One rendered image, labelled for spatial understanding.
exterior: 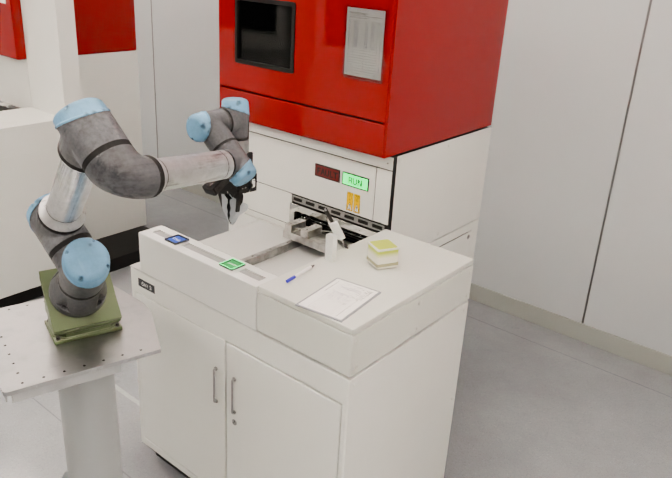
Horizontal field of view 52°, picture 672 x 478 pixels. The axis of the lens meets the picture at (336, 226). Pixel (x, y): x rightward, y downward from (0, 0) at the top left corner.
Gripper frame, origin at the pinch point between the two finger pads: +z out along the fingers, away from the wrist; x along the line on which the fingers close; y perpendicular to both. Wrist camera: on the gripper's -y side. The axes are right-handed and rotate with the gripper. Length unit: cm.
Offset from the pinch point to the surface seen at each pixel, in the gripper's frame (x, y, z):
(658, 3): -47, 207, -61
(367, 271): -31.6, 26.2, 14.0
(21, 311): 41, -44, 29
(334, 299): -36.4, 4.9, 13.7
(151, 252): 33.2, -3.9, 19.7
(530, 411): -52, 130, 110
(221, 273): -0.6, -3.9, 15.4
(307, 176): 22, 59, 4
